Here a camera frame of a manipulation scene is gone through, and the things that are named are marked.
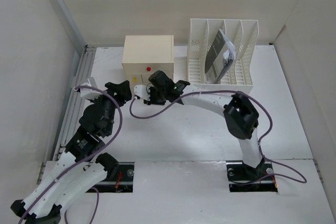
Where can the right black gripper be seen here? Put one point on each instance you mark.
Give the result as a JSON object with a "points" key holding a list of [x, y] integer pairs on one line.
{"points": [[151, 102]]}

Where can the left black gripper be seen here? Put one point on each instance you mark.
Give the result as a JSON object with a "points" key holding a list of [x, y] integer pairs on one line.
{"points": [[122, 90]]}

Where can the cream drawer cabinet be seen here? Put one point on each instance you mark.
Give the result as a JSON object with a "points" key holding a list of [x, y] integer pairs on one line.
{"points": [[143, 55]]}

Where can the grey setup guide booklet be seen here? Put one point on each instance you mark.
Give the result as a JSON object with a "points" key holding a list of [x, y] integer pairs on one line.
{"points": [[219, 58]]}

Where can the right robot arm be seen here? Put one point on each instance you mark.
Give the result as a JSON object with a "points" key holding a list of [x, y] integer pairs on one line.
{"points": [[240, 115]]}

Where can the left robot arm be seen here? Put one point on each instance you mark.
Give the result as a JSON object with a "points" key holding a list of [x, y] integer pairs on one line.
{"points": [[83, 163]]}

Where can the white file organizer rack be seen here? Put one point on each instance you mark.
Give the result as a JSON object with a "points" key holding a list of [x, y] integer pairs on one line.
{"points": [[242, 33]]}

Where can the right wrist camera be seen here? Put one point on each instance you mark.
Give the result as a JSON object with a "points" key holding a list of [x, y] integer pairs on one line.
{"points": [[140, 91]]}

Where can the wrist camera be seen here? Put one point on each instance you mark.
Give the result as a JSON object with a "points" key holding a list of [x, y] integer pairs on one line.
{"points": [[86, 93], [140, 91]]}

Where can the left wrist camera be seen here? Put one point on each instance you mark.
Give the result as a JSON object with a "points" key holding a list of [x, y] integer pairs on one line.
{"points": [[86, 93]]}

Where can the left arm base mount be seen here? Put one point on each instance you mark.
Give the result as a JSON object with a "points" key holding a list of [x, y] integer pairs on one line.
{"points": [[122, 182]]}

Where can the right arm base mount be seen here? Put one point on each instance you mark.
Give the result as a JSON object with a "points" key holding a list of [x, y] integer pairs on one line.
{"points": [[245, 179]]}

